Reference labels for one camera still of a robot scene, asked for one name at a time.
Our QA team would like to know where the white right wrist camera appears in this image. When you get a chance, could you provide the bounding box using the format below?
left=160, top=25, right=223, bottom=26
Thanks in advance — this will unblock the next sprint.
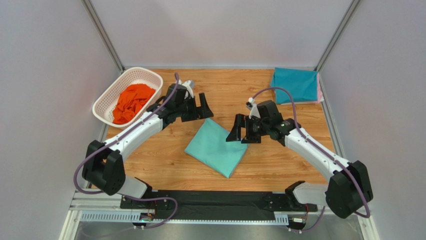
left=246, top=97, right=261, bottom=119

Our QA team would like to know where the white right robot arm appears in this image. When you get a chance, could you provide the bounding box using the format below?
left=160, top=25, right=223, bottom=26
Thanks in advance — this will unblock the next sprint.
left=226, top=99, right=373, bottom=219

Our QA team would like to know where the left aluminium corner post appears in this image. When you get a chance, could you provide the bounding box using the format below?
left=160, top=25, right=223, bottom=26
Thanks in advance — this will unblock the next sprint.
left=81, top=0, right=125, bottom=73

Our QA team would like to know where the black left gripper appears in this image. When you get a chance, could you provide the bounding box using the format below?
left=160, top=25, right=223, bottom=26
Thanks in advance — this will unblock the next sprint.
left=175, top=92, right=214, bottom=122

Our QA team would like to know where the aluminium corner post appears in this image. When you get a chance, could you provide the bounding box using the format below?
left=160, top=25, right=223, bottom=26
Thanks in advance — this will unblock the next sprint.
left=81, top=0, right=125, bottom=73
left=315, top=0, right=362, bottom=72

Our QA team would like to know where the mint green t shirt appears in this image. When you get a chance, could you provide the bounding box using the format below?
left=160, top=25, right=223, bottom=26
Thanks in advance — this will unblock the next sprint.
left=184, top=118, right=249, bottom=178

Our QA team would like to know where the right aluminium corner post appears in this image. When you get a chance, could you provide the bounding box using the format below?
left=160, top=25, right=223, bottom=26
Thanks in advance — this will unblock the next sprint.
left=315, top=0, right=362, bottom=72

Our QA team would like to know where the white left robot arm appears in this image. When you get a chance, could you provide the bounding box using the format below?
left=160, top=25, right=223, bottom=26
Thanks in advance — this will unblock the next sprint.
left=75, top=81, right=214, bottom=199

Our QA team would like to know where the black base cloth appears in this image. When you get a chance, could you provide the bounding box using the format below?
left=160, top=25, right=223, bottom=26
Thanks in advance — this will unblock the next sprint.
left=153, top=189, right=289, bottom=221

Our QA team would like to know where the white plastic laundry basket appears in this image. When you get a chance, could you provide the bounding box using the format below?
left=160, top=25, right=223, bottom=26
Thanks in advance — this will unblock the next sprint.
left=92, top=67, right=164, bottom=129

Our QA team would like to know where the orange t shirt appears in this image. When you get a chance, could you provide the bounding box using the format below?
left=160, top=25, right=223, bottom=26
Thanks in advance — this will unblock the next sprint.
left=112, top=84, right=156, bottom=125

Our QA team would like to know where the folded teal t shirt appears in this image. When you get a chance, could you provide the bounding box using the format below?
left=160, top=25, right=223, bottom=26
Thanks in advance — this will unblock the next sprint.
left=270, top=67, right=323, bottom=104

